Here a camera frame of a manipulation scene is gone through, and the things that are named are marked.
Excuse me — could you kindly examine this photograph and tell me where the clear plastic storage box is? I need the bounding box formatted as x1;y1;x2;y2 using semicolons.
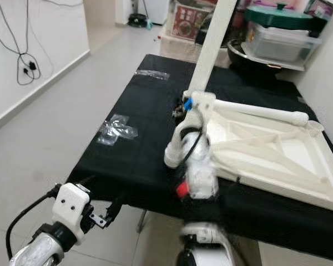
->
247;22;322;64

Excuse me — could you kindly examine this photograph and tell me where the black tablecloth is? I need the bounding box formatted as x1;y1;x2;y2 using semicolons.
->
72;54;333;261

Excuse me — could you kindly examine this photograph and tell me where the crumpled clear plastic sheet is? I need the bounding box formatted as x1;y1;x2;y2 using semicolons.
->
99;114;139;146

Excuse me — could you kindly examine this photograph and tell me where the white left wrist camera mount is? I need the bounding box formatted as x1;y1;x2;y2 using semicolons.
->
51;183;92;247

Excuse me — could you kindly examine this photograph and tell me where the metal folding table leg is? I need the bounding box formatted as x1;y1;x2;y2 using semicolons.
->
138;209;148;232

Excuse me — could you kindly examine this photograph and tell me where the white fridge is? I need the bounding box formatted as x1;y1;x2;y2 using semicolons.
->
143;0;170;24

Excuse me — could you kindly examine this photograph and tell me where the black metal wok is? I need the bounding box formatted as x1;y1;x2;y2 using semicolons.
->
226;39;286;71

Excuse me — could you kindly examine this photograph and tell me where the black hanging wall cable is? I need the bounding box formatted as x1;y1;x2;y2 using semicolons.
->
0;0;42;86

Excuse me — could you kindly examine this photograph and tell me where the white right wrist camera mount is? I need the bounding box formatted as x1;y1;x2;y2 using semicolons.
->
175;90;216;150

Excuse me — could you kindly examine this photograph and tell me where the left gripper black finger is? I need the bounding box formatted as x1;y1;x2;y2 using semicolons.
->
105;199;123;223

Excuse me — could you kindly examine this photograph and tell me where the checked cloth covered bench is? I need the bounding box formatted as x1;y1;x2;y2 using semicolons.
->
158;33;203;63

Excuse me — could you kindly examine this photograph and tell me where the white plastic children table top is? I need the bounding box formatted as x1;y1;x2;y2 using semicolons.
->
164;89;333;217

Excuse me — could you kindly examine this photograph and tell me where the black robot vacuum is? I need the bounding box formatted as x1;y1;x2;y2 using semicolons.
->
128;12;150;27

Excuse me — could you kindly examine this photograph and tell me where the teal headed mop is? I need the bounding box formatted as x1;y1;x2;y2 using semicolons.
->
140;0;154;28

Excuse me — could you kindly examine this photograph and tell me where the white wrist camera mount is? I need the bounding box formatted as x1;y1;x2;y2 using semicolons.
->
175;90;216;150
51;183;92;247

